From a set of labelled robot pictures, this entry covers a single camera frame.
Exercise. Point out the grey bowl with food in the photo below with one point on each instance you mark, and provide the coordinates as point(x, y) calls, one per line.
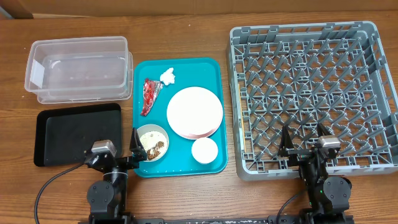
point(155, 141)

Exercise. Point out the black plastic tray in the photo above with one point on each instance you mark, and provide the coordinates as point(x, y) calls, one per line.
point(63, 135)

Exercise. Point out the white paper cup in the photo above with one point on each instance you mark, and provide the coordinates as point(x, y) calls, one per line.
point(204, 150)

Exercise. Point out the clear plastic storage bin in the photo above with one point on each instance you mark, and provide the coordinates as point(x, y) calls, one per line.
point(80, 70)

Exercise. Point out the red foil wrapper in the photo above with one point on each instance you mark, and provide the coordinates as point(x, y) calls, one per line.
point(151, 90)

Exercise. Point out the large pink plate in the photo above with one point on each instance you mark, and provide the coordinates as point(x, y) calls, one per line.
point(194, 112)

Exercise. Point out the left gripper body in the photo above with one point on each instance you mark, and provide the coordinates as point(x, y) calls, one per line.
point(126, 163)

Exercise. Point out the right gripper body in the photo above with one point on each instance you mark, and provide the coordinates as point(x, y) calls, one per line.
point(310, 171)

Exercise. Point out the teal serving tray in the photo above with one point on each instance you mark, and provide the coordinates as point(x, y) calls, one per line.
point(178, 160)

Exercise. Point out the white tissue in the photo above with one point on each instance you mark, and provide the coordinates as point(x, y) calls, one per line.
point(168, 77)

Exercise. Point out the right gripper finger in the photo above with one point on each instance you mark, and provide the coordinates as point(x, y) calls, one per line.
point(322, 130)
point(286, 142)

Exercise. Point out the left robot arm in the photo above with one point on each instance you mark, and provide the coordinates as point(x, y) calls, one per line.
point(107, 197)

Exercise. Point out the grey dishwasher rack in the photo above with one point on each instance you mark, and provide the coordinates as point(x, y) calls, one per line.
point(295, 76)

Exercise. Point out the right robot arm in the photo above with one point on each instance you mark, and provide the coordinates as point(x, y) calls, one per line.
point(328, 195)

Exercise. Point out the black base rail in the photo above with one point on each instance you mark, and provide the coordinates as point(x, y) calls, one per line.
point(269, 220)

